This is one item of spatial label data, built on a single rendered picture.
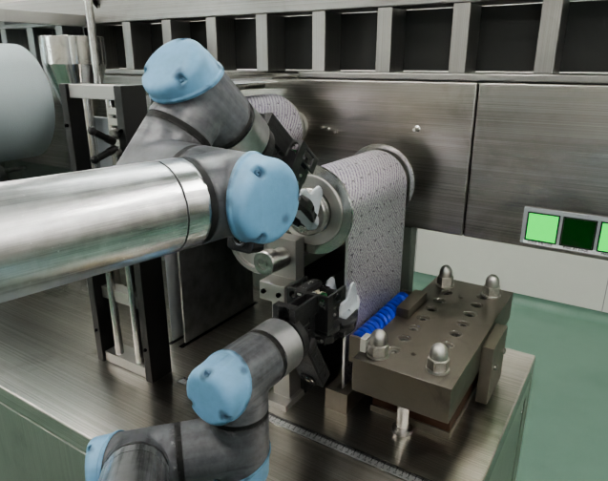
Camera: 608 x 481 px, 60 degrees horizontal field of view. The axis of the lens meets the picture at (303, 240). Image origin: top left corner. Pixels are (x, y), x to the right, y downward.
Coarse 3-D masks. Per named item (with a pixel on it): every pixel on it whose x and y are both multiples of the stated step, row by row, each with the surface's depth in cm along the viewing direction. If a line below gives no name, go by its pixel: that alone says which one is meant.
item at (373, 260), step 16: (384, 224) 94; (400, 224) 101; (352, 240) 85; (368, 240) 90; (384, 240) 96; (400, 240) 103; (352, 256) 86; (368, 256) 91; (384, 256) 97; (400, 256) 104; (352, 272) 87; (368, 272) 92; (384, 272) 98; (400, 272) 106; (368, 288) 94; (384, 288) 100; (368, 304) 95; (384, 304) 101
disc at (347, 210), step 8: (320, 168) 81; (320, 176) 82; (328, 176) 81; (336, 176) 80; (336, 184) 80; (336, 192) 81; (344, 192) 80; (344, 200) 80; (344, 208) 81; (352, 208) 80; (344, 216) 81; (352, 216) 81; (344, 224) 82; (288, 232) 88; (320, 232) 84; (344, 232) 82; (336, 240) 83; (344, 240) 83; (304, 248) 87; (312, 248) 86; (320, 248) 85; (328, 248) 84; (336, 248) 84
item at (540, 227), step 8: (536, 216) 97; (544, 216) 96; (552, 216) 95; (528, 224) 98; (536, 224) 97; (544, 224) 96; (552, 224) 96; (528, 232) 98; (536, 232) 98; (544, 232) 97; (552, 232) 96; (544, 240) 97; (552, 240) 96
